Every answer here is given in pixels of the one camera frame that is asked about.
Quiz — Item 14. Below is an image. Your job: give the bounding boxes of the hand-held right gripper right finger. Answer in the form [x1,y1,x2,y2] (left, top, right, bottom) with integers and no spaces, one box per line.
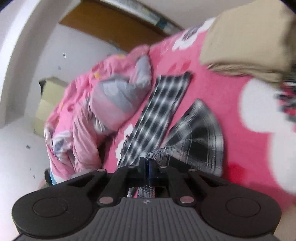
[149,161,228,207]

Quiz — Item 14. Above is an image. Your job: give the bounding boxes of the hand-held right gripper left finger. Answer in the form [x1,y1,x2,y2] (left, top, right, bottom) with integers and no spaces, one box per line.
[67,157,149,207]

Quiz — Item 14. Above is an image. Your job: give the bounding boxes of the black white plaid shirt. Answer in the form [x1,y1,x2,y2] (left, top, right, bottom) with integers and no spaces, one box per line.
[117,72,225,200]

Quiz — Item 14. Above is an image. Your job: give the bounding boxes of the pink grey quilt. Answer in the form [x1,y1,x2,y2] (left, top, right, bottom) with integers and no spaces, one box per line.
[44,45,153,181]

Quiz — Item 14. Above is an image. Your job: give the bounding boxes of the pink floral bed blanket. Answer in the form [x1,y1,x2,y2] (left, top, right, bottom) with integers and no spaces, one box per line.
[102,17,296,216]

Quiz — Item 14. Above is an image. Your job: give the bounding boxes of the cream wardrobe cabinet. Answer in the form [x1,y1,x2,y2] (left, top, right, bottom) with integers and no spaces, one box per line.
[33,77,70,137]

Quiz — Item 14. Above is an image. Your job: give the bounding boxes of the wooden door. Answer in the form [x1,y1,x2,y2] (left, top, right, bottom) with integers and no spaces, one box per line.
[59,0,185,54]

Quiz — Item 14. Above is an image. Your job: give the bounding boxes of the folded beige garment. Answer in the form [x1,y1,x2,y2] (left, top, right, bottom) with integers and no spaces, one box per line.
[200,0,294,86]

